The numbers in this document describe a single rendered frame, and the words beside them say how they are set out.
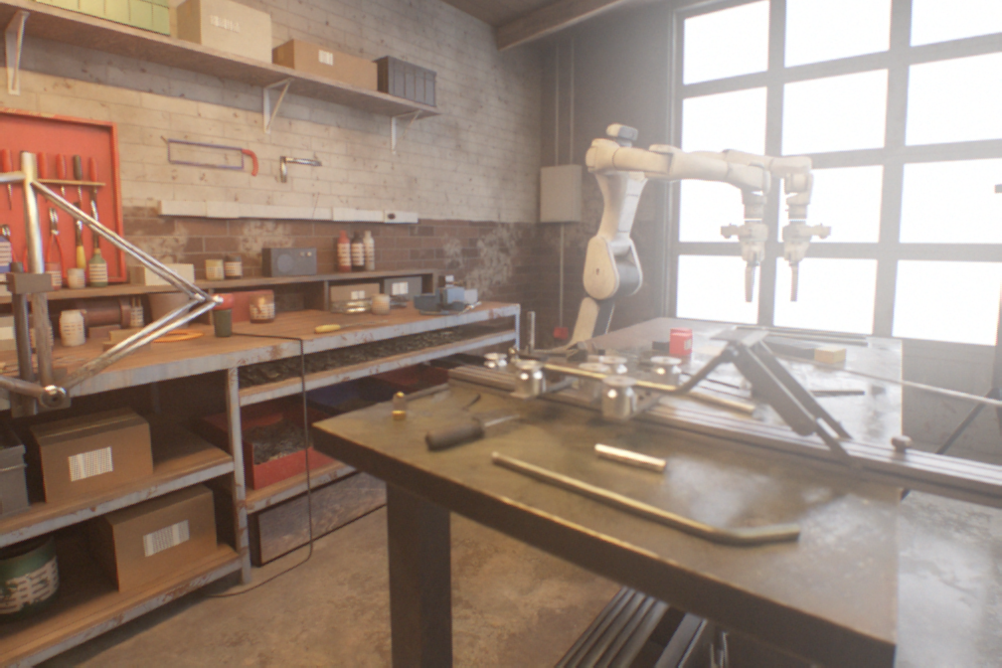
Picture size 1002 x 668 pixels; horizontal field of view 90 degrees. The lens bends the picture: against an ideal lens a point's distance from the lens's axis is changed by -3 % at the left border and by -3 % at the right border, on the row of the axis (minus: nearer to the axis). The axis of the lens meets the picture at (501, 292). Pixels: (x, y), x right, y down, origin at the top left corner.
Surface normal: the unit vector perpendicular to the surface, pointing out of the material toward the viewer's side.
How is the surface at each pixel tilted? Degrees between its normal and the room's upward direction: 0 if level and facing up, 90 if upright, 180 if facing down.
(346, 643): 0
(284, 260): 90
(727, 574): 0
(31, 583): 90
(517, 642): 0
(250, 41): 90
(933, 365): 90
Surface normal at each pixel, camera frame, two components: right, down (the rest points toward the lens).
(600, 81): -0.62, 0.08
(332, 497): 0.79, 0.06
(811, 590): 0.00, -1.00
